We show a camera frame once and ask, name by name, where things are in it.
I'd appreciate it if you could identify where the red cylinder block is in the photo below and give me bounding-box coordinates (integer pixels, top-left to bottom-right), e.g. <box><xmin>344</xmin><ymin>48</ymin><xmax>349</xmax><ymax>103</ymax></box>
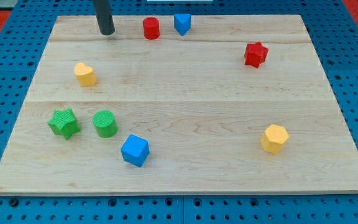
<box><xmin>142</xmin><ymin>17</ymin><xmax>160</xmax><ymax>40</ymax></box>

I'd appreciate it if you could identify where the green cylinder block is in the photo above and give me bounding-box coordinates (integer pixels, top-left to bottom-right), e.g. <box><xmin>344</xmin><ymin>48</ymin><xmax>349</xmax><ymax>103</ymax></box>
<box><xmin>93</xmin><ymin>110</ymin><xmax>118</xmax><ymax>138</ymax></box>

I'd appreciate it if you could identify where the light wooden board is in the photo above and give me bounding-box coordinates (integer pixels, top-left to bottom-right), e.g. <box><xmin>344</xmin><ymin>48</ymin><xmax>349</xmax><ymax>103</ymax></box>
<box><xmin>0</xmin><ymin>15</ymin><xmax>358</xmax><ymax>196</ymax></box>

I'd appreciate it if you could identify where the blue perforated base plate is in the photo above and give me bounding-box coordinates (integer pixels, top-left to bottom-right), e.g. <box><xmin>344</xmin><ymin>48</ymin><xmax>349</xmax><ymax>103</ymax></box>
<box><xmin>0</xmin><ymin>0</ymin><xmax>358</xmax><ymax>223</ymax></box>

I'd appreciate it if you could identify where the blue triangle block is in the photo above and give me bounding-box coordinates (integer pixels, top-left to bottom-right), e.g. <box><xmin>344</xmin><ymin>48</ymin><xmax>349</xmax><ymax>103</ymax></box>
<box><xmin>173</xmin><ymin>14</ymin><xmax>191</xmax><ymax>36</ymax></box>

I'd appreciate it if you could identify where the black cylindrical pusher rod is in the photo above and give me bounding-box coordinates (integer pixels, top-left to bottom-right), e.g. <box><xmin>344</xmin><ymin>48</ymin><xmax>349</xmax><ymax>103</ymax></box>
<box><xmin>93</xmin><ymin>0</ymin><xmax>115</xmax><ymax>35</ymax></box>

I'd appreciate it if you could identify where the yellow heart block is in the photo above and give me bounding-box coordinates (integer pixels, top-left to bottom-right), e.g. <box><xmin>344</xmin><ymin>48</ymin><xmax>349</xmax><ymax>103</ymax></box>
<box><xmin>74</xmin><ymin>62</ymin><xmax>97</xmax><ymax>87</ymax></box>

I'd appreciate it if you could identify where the yellow hexagon block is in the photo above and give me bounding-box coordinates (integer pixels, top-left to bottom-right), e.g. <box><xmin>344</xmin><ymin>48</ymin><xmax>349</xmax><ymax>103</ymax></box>
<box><xmin>260</xmin><ymin>124</ymin><xmax>290</xmax><ymax>154</ymax></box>

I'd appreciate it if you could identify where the green star block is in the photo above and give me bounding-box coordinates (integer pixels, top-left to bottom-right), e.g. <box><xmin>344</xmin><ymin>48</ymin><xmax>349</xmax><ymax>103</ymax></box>
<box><xmin>48</xmin><ymin>108</ymin><xmax>81</xmax><ymax>140</ymax></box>

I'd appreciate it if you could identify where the red star block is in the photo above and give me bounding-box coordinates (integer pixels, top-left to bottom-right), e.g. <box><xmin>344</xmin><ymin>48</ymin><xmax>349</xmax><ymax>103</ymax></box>
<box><xmin>244</xmin><ymin>42</ymin><xmax>269</xmax><ymax>68</ymax></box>

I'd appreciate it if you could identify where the blue cube block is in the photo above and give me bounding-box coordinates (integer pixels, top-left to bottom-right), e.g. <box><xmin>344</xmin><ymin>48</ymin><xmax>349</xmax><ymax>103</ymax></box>
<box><xmin>121</xmin><ymin>134</ymin><xmax>150</xmax><ymax>167</ymax></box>

